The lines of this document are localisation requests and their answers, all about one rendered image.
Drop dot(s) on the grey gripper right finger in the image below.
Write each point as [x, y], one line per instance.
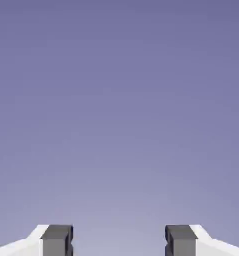
[183, 240]

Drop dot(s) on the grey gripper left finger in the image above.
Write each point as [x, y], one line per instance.
[53, 240]

